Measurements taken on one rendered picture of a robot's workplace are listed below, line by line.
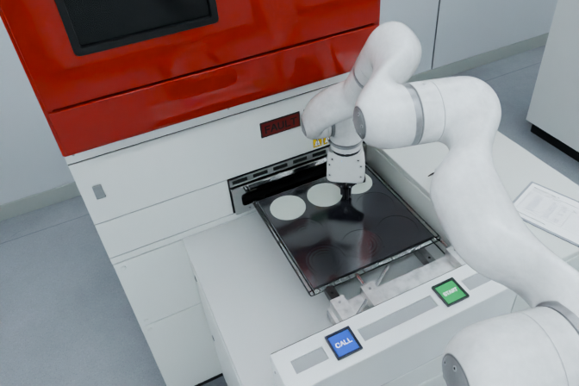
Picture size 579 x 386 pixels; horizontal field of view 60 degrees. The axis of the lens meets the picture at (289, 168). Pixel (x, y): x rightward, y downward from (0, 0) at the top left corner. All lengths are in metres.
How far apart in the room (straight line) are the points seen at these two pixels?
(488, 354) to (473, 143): 0.29
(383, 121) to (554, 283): 0.31
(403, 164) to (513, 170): 0.29
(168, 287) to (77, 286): 1.09
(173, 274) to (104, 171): 0.44
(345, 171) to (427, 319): 0.44
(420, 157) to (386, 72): 0.69
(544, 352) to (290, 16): 0.85
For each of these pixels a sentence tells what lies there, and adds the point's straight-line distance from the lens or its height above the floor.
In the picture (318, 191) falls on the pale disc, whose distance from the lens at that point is 1.44.
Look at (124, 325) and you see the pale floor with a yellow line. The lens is 2.41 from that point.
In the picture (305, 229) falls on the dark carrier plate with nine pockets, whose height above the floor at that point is 0.90.
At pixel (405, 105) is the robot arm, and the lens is 0.77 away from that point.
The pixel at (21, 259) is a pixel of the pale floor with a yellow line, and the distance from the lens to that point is 2.93.
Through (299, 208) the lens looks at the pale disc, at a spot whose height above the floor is 0.90.
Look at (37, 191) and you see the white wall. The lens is 3.13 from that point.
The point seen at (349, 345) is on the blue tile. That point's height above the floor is 0.96.
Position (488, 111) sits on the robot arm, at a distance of 0.80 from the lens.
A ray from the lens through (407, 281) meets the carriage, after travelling 1.26.
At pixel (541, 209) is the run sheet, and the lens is 1.37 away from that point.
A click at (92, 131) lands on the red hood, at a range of 1.17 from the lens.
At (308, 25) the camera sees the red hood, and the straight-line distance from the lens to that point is 1.22.
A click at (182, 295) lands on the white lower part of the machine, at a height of 0.59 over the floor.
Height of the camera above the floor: 1.86
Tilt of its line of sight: 39 degrees down
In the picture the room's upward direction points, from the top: 5 degrees counter-clockwise
